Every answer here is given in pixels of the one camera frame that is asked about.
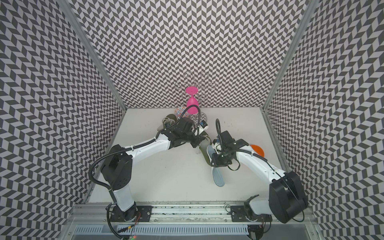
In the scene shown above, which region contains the olive green shoe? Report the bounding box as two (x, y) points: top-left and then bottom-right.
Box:
(199, 134), (216, 166)
(157, 114), (179, 132)

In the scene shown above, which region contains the grey-blue insole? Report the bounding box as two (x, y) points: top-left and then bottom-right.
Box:
(207, 146), (225, 187)

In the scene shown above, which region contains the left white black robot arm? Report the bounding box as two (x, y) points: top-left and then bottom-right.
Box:
(88, 105), (204, 222)

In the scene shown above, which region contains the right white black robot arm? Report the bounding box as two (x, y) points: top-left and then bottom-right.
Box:
(207, 120), (309, 224)

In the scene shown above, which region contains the colourful patterned small bowl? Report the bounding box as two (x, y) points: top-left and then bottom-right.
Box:
(174, 106), (186, 117)

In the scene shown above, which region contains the orange plastic bowl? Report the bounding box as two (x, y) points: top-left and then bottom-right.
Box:
(251, 145), (265, 158)

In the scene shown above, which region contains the pink plastic wine glass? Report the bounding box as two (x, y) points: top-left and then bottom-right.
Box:
(186, 86), (199, 115)

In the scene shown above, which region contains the clear glass holder stand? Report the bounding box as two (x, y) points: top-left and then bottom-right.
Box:
(176, 71), (217, 128)

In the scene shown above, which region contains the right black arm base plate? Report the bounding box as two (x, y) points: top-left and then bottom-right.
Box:
(230, 206), (273, 223)

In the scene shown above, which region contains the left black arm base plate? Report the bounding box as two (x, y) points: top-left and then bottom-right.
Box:
(110, 205), (153, 223)

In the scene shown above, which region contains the white slotted cable duct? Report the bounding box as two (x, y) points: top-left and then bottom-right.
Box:
(73, 224), (250, 236)

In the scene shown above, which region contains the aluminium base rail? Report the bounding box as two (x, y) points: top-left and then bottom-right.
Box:
(64, 202), (319, 226)

